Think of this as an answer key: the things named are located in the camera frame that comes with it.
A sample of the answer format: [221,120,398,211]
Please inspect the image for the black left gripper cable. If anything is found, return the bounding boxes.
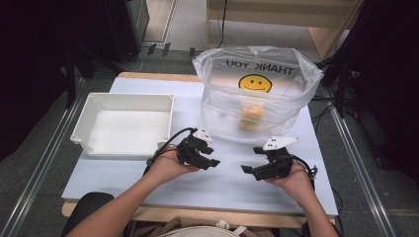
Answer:
[142,126,199,176]

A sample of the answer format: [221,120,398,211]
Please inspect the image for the black curtain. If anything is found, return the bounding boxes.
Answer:
[0,0,110,162]
[317,0,419,184]

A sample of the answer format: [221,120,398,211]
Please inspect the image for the person's beige clothing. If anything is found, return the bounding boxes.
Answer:
[132,215,276,237]

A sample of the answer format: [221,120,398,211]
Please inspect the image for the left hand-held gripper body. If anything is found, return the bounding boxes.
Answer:
[176,127,213,168]

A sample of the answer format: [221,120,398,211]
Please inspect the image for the person's left hand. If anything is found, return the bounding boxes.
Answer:
[147,149,201,186]

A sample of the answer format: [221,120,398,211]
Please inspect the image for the black cabinet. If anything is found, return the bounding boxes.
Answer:
[104,0,150,64]

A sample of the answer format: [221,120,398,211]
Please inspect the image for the aluminium floor rail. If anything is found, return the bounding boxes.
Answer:
[324,87,398,237]
[0,93,87,237]

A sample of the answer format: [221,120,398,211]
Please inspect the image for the person's right hand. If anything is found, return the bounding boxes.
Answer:
[266,162,317,203]

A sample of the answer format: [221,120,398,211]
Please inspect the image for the clear plastic bag smiley print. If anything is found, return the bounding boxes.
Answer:
[192,45,324,143]

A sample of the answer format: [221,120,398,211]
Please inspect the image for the black hanging cable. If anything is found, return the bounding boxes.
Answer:
[216,0,229,49]

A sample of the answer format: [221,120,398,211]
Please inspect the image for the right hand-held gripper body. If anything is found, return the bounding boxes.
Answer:
[259,135,301,181]

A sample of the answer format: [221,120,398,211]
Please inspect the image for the yellow drink carton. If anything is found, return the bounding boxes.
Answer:
[238,102,267,131]

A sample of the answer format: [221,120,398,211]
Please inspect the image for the black floor cables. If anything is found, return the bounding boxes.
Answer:
[310,94,359,133]

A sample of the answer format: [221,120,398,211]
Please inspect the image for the white plastic bin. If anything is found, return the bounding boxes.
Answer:
[69,92,175,159]

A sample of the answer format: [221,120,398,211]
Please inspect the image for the wooden shelf frame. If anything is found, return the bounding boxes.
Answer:
[205,0,365,61]

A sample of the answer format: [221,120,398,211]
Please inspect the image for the black chair seat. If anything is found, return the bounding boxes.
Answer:
[60,192,116,237]

